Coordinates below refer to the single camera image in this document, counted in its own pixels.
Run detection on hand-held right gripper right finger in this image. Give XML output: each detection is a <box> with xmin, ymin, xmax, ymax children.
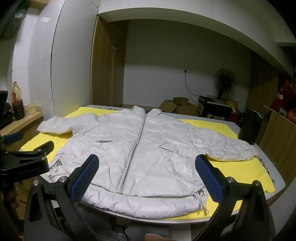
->
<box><xmin>195</xmin><ymin>154</ymin><xmax>277</xmax><ymax>241</ymax></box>

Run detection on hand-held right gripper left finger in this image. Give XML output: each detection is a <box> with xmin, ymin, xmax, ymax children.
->
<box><xmin>23</xmin><ymin>154</ymin><xmax>100</xmax><ymax>241</ymax></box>

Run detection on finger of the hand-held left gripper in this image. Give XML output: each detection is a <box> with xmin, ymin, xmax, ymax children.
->
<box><xmin>0</xmin><ymin>140</ymin><xmax>55</xmax><ymax>183</ymax></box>
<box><xmin>0</xmin><ymin>131</ymin><xmax>23</xmax><ymax>145</ymax></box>

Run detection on white puffer jacket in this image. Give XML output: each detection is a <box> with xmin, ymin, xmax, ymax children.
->
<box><xmin>37</xmin><ymin>105</ymin><xmax>259</xmax><ymax>219</ymax></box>

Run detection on wooden counter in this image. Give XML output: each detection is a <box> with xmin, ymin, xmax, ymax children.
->
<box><xmin>0</xmin><ymin>111</ymin><xmax>44</xmax><ymax>151</ymax></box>

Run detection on cooking oil bottle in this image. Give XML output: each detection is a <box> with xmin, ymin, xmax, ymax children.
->
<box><xmin>11</xmin><ymin>81</ymin><xmax>23</xmax><ymax>107</ymax></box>

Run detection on person's legs in jeans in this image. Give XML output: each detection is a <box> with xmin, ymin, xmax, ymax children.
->
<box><xmin>76</xmin><ymin>204</ymin><xmax>173</xmax><ymax>241</ymax></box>

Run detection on black waste bin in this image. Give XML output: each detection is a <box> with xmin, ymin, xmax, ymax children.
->
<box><xmin>238</xmin><ymin>107</ymin><xmax>264</xmax><ymax>145</ymax></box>

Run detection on yellow bag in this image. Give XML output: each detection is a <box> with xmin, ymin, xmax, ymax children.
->
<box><xmin>227</xmin><ymin>100</ymin><xmax>239</xmax><ymax>114</ymax></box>

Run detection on wooden board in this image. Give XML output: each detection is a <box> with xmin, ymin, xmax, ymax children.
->
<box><xmin>259</xmin><ymin>105</ymin><xmax>296</xmax><ymax>178</ymax></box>

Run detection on open cardboard box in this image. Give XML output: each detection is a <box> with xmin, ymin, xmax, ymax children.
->
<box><xmin>158</xmin><ymin>99</ymin><xmax>199</xmax><ymax>114</ymax></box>

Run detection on black standing fan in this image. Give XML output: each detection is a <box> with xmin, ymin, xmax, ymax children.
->
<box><xmin>213</xmin><ymin>68</ymin><xmax>237</xmax><ymax>100</ymax></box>

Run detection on wooden door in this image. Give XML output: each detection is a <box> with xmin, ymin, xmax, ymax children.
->
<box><xmin>245</xmin><ymin>51</ymin><xmax>278</xmax><ymax>114</ymax></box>

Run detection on red bags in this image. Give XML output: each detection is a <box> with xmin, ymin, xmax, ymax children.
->
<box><xmin>270</xmin><ymin>79</ymin><xmax>296</xmax><ymax>112</ymax></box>

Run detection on black wall cable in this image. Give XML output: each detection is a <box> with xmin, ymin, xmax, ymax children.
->
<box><xmin>184</xmin><ymin>70</ymin><xmax>201</xmax><ymax>96</ymax></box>

